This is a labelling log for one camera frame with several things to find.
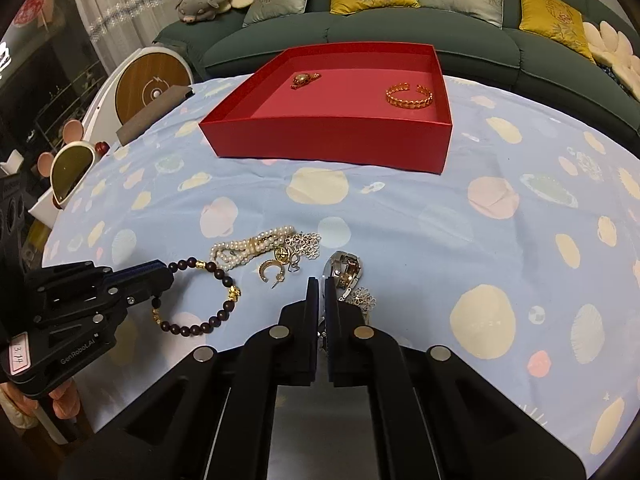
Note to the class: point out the person's left hand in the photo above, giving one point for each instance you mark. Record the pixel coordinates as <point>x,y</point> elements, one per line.
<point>65,400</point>

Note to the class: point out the silver wristwatch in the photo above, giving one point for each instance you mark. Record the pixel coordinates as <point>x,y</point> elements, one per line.
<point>345,262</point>

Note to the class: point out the gold wristwatch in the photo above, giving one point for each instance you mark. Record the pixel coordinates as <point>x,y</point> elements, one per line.
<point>303,80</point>

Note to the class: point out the cream flower shaped cushion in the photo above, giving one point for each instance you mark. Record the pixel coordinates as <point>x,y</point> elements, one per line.
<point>612,55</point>

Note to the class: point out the gold crescent earring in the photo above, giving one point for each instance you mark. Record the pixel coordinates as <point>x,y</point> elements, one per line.
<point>265,271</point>

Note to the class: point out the red window decoration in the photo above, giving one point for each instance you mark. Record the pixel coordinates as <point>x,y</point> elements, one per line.
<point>30,9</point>

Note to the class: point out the small red ornament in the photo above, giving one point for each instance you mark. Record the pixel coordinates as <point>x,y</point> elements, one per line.
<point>101,148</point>

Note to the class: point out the red tray box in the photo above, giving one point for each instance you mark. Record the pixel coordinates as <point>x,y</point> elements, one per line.
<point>325,110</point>

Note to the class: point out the pink eared tabletop mirror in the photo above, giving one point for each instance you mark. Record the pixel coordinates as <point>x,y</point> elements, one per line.
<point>70,170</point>

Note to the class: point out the grey flat box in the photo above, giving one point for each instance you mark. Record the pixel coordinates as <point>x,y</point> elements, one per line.
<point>150,116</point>

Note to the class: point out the white sheer curtain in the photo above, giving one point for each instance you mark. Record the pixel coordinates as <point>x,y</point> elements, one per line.
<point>125,5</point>

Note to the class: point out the green fabric sofa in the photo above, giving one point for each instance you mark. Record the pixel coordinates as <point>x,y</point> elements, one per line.
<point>350,40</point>

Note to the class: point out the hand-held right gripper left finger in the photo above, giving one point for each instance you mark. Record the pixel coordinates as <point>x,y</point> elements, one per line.
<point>314,312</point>

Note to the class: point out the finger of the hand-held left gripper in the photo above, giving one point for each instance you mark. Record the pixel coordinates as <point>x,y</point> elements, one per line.
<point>145,275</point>
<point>95,317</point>

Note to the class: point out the white machine with wooden disc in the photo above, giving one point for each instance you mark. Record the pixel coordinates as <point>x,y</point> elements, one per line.
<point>145,85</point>

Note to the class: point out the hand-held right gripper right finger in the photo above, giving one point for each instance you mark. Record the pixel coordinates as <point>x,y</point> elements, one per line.
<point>330,312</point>

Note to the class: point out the dark glass cabinet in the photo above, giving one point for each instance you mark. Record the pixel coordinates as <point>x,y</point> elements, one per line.
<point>45,100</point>

